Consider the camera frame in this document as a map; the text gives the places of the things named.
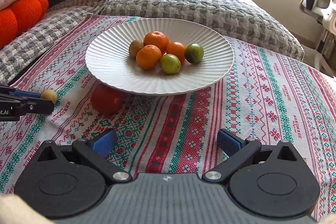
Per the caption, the grey checked quilt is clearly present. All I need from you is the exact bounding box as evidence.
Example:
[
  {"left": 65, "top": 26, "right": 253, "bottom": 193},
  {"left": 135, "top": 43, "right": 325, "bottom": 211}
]
[{"left": 0, "top": 0, "right": 109, "bottom": 84}]

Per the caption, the green fruit with dark patch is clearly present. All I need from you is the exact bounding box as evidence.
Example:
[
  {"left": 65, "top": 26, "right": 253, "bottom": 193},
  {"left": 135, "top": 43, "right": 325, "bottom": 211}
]
[{"left": 184, "top": 43, "right": 205, "bottom": 64}]

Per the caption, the orange knitted cushion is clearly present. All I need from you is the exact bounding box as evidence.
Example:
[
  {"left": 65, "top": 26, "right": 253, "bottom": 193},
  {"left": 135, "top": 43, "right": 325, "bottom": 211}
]
[{"left": 0, "top": 0, "right": 49, "bottom": 47}]

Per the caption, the red tomato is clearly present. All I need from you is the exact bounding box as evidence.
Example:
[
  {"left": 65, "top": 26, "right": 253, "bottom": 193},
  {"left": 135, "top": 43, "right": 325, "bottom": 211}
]
[{"left": 90, "top": 83, "right": 124, "bottom": 115}]

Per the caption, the grey quilted cushion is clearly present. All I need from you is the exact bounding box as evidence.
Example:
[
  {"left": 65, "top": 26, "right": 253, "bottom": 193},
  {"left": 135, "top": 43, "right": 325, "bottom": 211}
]
[{"left": 101, "top": 0, "right": 305, "bottom": 62}]

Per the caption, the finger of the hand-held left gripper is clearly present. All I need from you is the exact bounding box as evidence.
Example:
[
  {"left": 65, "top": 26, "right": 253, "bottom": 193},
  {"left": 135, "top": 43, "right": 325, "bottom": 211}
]
[
  {"left": 0, "top": 85, "right": 42, "bottom": 99},
  {"left": 0, "top": 94, "right": 55, "bottom": 115}
]

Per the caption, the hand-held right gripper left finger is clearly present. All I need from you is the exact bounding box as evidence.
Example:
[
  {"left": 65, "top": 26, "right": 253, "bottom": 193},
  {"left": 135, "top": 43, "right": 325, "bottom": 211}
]
[{"left": 37, "top": 129, "right": 133, "bottom": 184}]

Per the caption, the brown kiwi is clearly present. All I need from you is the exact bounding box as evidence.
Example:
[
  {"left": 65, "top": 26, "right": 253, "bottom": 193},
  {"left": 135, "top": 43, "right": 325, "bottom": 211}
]
[
  {"left": 129, "top": 39, "right": 145, "bottom": 59},
  {"left": 41, "top": 89, "right": 58, "bottom": 104}
]

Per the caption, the beige clothing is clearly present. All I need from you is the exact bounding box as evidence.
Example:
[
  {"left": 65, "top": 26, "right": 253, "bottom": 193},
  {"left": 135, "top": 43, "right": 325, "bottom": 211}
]
[{"left": 0, "top": 194, "right": 53, "bottom": 224}]

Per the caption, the white ribbed plate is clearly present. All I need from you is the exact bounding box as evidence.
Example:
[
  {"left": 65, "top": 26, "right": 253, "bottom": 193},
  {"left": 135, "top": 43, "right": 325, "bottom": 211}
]
[{"left": 85, "top": 18, "right": 235, "bottom": 96}]

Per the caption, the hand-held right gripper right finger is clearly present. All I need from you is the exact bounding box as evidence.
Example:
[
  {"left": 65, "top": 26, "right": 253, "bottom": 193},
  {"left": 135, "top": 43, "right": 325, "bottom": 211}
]
[{"left": 202, "top": 129, "right": 298, "bottom": 184}]

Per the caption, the medium orange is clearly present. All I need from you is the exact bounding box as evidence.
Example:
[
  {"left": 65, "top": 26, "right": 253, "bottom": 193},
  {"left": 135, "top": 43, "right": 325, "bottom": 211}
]
[{"left": 136, "top": 45, "right": 162, "bottom": 70}]

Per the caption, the large orange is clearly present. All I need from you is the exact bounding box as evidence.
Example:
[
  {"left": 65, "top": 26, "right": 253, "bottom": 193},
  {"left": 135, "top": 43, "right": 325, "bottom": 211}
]
[{"left": 143, "top": 31, "right": 170, "bottom": 55}]

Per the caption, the green lime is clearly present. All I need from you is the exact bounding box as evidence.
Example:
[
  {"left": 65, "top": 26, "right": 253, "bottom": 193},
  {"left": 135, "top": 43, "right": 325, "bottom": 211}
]
[{"left": 160, "top": 53, "right": 181, "bottom": 75}]

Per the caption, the small smooth orange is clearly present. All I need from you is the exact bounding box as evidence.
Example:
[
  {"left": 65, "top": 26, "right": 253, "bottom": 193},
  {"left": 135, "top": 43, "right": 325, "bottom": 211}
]
[{"left": 166, "top": 42, "right": 187, "bottom": 63}]

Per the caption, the red green patterned tablecloth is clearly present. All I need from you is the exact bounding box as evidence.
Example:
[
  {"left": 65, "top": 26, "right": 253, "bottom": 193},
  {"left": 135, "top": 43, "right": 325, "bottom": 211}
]
[{"left": 0, "top": 13, "right": 336, "bottom": 222}]

